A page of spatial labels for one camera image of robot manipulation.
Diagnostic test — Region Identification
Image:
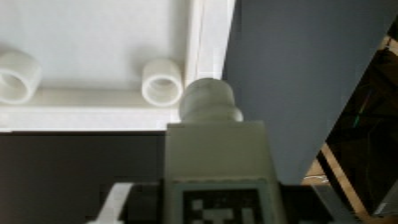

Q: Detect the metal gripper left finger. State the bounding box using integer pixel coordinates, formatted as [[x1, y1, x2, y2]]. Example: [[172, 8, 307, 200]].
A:
[[85, 182, 161, 224]]

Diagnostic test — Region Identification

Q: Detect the white leg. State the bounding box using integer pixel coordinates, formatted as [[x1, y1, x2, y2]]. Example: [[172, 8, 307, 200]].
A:
[[163, 78, 287, 224]]

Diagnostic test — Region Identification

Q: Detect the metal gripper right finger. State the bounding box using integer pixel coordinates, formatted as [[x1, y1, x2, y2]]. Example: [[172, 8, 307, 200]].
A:
[[280, 185, 358, 224]]

